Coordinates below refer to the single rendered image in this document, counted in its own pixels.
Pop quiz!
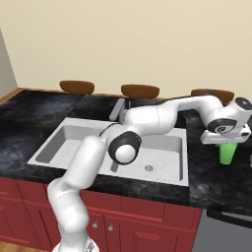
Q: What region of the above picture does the grey dishwasher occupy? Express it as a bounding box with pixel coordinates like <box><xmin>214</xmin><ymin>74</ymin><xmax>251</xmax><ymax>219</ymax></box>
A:
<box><xmin>191</xmin><ymin>209</ymin><xmax>252</xmax><ymax>252</ymax></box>

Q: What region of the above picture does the red drawer front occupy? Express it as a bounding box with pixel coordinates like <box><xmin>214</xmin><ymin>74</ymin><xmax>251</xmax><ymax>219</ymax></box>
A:
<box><xmin>0</xmin><ymin>176</ymin><xmax>22</xmax><ymax>201</ymax></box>
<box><xmin>120</xmin><ymin>195</ymin><xmax>166</xmax><ymax>221</ymax></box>
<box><xmin>162</xmin><ymin>202</ymin><xmax>203</xmax><ymax>231</ymax></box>
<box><xmin>14</xmin><ymin>179</ymin><xmax>51</xmax><ymax>206</ymax></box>
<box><xmin>80</xmin><ymin>189</ymin><xmax>123</xmax><ymax>215</ymax></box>

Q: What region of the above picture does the black dishwasher handle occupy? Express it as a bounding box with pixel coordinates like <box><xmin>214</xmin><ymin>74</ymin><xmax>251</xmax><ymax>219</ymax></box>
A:
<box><xmin>206</xmin><ymin>209</ymin><xmax>252</xmax><ymax>229</ymax></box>

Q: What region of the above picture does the red cupboard door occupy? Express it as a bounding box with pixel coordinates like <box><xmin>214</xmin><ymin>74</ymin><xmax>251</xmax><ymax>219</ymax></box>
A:
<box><xmin>0</xmin><ymin>195</ymin><xmax>42</xmax><ymax>250</ymax></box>
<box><xmin>24</xmin><ymin>200</ymin><xmax>65</xmax><ymax>252</ymax></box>
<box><xmin>103</xmin><ymin>214</ymin><xmax>198</xmax><ymax>252</ymax></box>
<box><xmin>84</xmin><ymin>210</ymin><xmax>108</xmax><ymax>252</ymax></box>

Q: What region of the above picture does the grey sink tap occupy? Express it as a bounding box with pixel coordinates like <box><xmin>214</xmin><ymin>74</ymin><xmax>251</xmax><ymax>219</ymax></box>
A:
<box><xmin>108</xmin><ymin>96</ymin><xmax>133</xmax><ymax>123</ymax></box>

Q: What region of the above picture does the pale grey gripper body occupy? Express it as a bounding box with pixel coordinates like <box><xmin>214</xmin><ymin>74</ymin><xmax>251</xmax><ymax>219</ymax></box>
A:
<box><xmin>200</xmin><ymin>129</ymin><xmax>248</xmax><ymax>146</ymax></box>

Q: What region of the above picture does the brown stool seat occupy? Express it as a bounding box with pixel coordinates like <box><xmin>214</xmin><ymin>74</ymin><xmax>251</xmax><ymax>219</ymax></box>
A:
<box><xmin>120</xmin><ymin>84</ymin><xmax>161</xmax><ymax>100</ymax></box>
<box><xmin>58</xmin><ymin>80</ymin><xmax>96</xmax><ymax>95</ymax></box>
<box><xmin>190</xmin><ymin>88</ymin><xmax>236</xmax><ymax>105</ymax></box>

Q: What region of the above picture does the green cup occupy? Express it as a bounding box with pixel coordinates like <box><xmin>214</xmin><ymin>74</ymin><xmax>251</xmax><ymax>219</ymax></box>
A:
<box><xmin>219</xmin><ymin>141</ymin><xmax>238</xmax><ymax>165</ymax></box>

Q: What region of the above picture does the white double basin sink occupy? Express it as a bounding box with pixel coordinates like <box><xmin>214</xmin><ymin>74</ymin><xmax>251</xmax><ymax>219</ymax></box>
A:
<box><xmin>27</xmin><ymin>116</ymin><xmax>191</xmax><ymax>188</ymax></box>

